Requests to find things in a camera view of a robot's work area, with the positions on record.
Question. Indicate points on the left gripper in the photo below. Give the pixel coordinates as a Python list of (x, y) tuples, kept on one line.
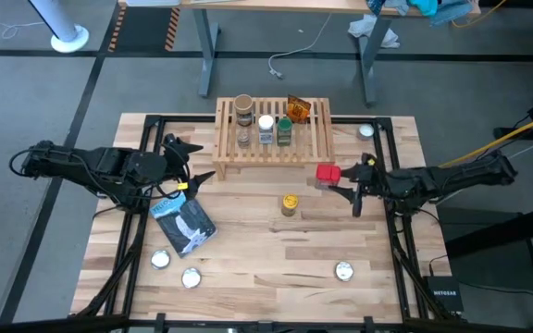
[(153, 168)]

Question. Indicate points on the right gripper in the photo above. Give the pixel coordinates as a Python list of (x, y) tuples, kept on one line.
[(373, 180)]

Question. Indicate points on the red-lid paprika tin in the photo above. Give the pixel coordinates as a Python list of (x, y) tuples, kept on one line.
[(327, 173)]

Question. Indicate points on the small cork-lid glass jar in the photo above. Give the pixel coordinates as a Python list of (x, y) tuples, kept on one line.
[(244, 137)]

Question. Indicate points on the yellow-lid dark spice jar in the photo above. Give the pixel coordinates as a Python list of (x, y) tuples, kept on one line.
[(289, 203)]

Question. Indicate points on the tan-lid spice jar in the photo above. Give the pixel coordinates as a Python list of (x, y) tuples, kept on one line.
[(243, 104)]

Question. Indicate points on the green-lid herb jar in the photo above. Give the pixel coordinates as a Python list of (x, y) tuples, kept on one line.
[(284, 127)]

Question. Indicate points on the white-lid bagel seasoning jar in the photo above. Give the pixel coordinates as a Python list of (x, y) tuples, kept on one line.
[(266, 125)]

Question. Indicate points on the orange spice packet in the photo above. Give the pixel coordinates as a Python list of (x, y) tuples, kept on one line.
[(298, 110)]

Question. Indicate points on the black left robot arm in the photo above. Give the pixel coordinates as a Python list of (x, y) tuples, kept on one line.
[(86, 162)]

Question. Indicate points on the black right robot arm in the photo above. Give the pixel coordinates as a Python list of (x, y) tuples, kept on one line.
[(456, 178)]

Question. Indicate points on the wooden slatted shelf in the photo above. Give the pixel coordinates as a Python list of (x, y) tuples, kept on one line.
[(273, 155)]

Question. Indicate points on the small round metal tin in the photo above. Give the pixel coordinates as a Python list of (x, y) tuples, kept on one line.
[(365, 131)]

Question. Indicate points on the blue Yellowstone book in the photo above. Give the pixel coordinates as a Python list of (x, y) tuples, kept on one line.
[(188, 226)]

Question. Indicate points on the silver tin lower left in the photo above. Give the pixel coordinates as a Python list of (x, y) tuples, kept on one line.
[(160, 259)]

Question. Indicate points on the black yellow-striped floor mat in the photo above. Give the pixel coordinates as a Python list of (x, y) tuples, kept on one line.
[(144, 30)]

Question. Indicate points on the crumpled white cloth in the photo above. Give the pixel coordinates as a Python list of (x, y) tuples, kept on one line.
[(368, 28)]

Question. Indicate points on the black metal workstation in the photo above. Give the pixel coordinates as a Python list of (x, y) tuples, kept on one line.
[(502, 231)]

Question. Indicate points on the wooden desk grey legs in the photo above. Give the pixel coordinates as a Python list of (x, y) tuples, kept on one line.
[(294, 5)]

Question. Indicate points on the pile of clothes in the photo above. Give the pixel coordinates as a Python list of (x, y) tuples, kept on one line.
[(437, 9)]

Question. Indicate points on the black aluminium table frame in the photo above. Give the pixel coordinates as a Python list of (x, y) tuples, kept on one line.
[(400, 259)]

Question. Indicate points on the black Netgear switch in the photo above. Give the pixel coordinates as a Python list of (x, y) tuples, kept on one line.
[(444, 293)]

